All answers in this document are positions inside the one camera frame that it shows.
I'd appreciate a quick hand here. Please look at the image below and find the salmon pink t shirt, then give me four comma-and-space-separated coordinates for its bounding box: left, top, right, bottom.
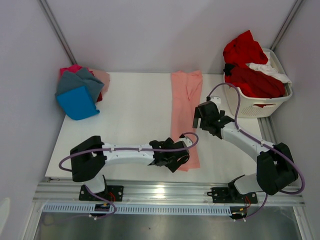
170, 69, 203, 172

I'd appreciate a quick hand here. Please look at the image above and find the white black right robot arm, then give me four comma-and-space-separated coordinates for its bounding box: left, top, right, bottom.
193, 101, 299, 202

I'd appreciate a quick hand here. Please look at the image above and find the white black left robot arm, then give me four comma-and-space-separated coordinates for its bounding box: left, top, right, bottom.
70, 134, 193, 201

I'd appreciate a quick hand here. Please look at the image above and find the red folded shirt in stack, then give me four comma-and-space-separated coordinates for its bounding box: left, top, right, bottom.
96, 92, 103, 103

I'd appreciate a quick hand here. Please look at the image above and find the white laundry basket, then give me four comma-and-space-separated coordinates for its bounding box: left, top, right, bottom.
223, 48, 293, 119

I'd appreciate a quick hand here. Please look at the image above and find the black garment in basket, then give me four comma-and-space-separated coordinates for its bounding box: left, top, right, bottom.
223, 63, 236, 76

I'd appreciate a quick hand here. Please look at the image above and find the dark red shirt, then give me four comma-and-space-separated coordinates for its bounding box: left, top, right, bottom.
225, 66, 285, 99

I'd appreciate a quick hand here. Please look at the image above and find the bright red shirt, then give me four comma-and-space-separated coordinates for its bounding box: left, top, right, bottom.
222, 30, 268, 68

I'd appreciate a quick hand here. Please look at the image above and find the white shirt in basket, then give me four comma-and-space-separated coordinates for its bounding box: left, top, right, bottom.
246, 52, 292, 84

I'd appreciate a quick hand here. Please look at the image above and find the pale pink folded shirt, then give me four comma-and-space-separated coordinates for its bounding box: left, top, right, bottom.
88, 68, 110, 96

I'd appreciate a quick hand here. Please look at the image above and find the blue folded t shirt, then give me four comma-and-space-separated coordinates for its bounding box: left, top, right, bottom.
56, 86, 100, 121

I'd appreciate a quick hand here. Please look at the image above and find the grey blue folded shirt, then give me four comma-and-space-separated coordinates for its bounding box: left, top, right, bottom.
55, 68, 105, 103

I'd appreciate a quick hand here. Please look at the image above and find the magenta folded shirt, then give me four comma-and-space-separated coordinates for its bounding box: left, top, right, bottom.
59, 64, 82, 76

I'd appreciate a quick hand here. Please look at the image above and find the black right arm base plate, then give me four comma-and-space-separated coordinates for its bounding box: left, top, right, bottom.
206, 187, 258, 204

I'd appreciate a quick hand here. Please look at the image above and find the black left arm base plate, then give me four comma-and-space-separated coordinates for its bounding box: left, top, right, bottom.
78, 185, 124, 202

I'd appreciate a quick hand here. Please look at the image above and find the white slotted cable duct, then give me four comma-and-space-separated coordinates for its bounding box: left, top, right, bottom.
42, 203, 232, 216

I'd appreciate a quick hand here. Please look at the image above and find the right aluminium corner post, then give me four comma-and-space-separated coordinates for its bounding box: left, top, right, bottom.
269, 0, 306, 51

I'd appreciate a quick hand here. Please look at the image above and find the aluminium corner post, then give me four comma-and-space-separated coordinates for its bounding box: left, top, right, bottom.
37, 0, 77, 65
269, 0, 306, 51

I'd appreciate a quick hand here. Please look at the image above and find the left aluminium corner post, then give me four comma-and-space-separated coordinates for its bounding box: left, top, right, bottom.
37, 0, 77, 65

